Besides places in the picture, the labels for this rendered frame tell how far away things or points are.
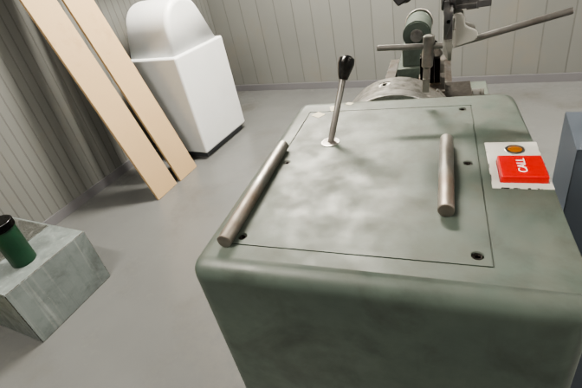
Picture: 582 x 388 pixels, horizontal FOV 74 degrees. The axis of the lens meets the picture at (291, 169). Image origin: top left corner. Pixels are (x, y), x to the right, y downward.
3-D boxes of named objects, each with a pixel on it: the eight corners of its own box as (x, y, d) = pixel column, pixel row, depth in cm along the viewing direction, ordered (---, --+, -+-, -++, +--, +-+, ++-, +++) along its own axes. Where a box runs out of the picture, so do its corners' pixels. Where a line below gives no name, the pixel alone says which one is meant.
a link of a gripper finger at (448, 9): (452, 41, 70) (454, -11, 66) (443, 42, 71) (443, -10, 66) (451, 35, 74) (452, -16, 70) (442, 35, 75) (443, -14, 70)
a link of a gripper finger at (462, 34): (476, 62, 72) (480, 10, 68) (442, 65, 74) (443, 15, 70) (475, 57, 75) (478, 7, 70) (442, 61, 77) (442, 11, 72)
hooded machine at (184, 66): (201, 124, 440) (158, -5, 369) (248, 125, 412) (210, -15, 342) (161, 156, 387) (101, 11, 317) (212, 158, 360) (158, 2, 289)
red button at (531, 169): (548, 188, 54) (550, 176, 53) (500, 187, 56) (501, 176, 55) (539, 165, 59) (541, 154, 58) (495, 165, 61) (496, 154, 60)
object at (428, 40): (419, 93, 81) (423, 36, 75) (420, 89, 82) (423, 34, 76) (430, 93, 80) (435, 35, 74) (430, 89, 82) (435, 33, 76)
